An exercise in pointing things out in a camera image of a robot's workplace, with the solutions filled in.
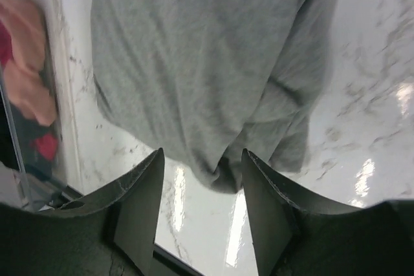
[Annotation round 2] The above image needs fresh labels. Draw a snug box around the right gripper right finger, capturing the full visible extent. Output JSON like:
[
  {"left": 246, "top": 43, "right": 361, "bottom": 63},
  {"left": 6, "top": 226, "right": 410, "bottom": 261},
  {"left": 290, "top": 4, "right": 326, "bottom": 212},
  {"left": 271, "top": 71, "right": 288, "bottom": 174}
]
[{"left": 241, "top": 150, "right": 413, "bottom": 275}]

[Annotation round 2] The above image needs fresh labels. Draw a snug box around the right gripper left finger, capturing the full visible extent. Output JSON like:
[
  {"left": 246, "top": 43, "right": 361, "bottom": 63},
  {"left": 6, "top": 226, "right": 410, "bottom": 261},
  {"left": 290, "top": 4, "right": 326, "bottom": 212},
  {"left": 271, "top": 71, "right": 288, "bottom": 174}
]
[{"left": 1, "top": 150, "right": 165, "bottom": 275}]

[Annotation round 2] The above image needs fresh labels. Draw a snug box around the grey t shirt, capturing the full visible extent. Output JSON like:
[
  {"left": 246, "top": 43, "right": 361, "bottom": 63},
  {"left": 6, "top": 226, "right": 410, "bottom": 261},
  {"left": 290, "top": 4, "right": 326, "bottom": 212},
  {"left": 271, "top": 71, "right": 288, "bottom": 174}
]
[{"left": 91, "top": 0, "right": 335, "bottom": 193}]

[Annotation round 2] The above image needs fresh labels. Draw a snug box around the clear plastic bin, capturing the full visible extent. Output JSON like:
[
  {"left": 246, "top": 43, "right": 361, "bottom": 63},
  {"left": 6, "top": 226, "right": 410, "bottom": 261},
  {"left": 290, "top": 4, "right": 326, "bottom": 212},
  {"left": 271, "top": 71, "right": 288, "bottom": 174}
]
[{"left": 1, "top": 0, "right": 77, "bottom": 211}]

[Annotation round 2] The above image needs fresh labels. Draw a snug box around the magenta t shirt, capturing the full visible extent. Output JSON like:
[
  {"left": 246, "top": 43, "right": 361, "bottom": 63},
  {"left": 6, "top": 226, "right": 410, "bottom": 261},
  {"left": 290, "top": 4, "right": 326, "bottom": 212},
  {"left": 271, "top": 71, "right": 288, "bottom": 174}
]
[{"left": 1, "top": 24, "right": 58, "bottom": 162}]

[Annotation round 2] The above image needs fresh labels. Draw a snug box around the black t shirt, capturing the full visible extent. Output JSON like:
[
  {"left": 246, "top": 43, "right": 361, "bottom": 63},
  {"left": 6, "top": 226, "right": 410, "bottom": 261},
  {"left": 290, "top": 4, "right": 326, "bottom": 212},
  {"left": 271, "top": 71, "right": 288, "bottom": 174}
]
[{"left": 1, "top": 101, "right": 58, "bottom": 182}]

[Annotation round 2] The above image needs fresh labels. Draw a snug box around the peach t shirt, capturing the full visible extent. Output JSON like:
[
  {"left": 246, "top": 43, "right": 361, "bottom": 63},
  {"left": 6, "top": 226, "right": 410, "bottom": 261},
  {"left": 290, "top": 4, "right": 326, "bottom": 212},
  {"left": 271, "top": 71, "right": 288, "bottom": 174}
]
[{"left": 0, "top": 0, "right": 58, "bottom": 127}]

